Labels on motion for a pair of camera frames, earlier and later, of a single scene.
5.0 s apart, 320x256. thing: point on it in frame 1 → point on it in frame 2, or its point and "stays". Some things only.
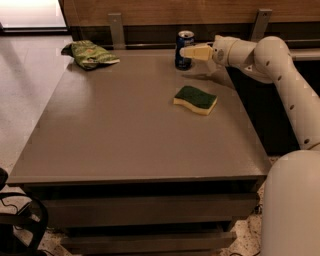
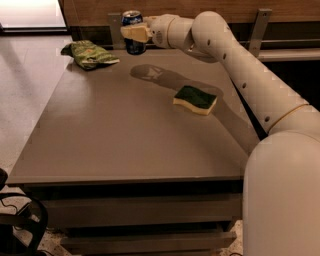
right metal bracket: x=260 y=24 stays
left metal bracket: x=117 y=31 stays
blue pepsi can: x=184 y=38 → x=133 y=46
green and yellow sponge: x=195 y=99 stays
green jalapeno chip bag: x=87 y=54 stays
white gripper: x=220 y=51 → x=159 y=30
